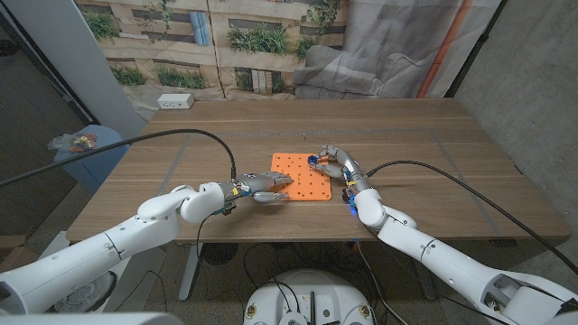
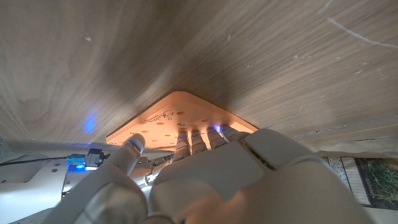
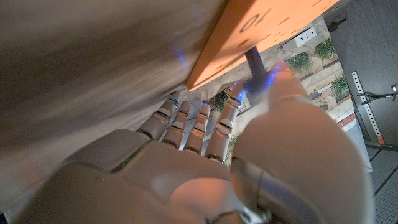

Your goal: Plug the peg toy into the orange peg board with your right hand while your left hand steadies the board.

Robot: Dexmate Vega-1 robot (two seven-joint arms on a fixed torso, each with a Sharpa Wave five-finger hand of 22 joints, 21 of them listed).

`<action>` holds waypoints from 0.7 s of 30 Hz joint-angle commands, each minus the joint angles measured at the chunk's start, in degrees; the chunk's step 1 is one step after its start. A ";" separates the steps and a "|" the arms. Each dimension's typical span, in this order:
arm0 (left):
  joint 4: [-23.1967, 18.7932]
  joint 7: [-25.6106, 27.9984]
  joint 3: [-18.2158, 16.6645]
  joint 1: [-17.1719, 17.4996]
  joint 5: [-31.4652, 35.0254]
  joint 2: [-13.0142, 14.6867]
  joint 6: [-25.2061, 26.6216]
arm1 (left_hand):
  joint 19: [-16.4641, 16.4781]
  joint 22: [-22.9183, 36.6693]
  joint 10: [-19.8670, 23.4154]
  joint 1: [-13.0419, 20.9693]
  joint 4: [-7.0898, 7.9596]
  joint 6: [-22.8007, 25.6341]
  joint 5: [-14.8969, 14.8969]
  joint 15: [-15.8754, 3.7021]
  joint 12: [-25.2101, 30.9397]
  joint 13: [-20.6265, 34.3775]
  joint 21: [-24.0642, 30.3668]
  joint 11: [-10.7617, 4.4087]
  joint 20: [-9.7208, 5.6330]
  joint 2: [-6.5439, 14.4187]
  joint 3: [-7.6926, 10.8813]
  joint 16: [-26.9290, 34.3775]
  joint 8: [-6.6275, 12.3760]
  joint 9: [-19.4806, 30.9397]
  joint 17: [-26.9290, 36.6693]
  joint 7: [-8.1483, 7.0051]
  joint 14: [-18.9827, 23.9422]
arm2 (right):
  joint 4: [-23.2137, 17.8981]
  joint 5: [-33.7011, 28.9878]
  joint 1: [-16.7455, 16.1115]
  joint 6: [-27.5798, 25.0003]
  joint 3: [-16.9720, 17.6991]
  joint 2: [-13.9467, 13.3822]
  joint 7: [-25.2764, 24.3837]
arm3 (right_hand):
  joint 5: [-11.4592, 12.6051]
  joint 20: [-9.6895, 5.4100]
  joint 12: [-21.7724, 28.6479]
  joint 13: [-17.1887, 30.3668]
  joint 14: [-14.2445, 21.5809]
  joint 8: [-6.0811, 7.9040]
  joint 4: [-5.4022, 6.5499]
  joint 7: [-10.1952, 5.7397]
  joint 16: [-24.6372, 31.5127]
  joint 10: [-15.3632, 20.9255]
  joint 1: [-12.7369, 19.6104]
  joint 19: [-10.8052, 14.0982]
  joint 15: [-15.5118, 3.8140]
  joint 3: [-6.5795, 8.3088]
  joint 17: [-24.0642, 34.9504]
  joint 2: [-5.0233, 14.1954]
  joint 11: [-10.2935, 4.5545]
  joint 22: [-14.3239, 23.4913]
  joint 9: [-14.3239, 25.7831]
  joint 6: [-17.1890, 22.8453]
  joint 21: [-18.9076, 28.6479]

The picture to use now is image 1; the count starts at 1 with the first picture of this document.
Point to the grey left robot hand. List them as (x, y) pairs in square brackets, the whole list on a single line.
[(262, 182)]

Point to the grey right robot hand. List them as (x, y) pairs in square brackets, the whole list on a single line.
[(350, 164)]

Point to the blue peg toy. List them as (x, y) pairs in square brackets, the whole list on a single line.
[(312, 159)]

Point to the orange peg board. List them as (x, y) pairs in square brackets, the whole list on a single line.
[(302, 182)]

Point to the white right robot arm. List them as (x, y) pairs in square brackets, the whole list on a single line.
[(451, 266)]

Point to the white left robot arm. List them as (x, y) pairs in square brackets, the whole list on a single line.
[(90, 257)]

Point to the black round floor base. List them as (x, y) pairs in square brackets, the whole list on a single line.
[(220, 253)]

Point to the printed fabric backdrop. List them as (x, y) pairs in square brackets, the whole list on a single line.
[(271, 67)]

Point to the white table leg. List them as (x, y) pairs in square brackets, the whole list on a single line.
[(424, 284), (189, 271)]

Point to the white power strip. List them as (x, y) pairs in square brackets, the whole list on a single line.
[(175, 100)]

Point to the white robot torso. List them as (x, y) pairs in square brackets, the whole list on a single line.
[(311, 293)]

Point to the blue round stool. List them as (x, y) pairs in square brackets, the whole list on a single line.
[(99, 169)]

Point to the black backdrop stand pole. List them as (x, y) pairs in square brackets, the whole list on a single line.
[(475, 49)]

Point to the clear bag of colourful toys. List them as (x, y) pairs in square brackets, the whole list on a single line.
[(77, 141)]

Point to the grey sneaker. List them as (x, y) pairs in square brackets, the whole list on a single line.
[(86, 295)]

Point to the white robot head rim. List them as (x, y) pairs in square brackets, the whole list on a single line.
[(90, 319)]

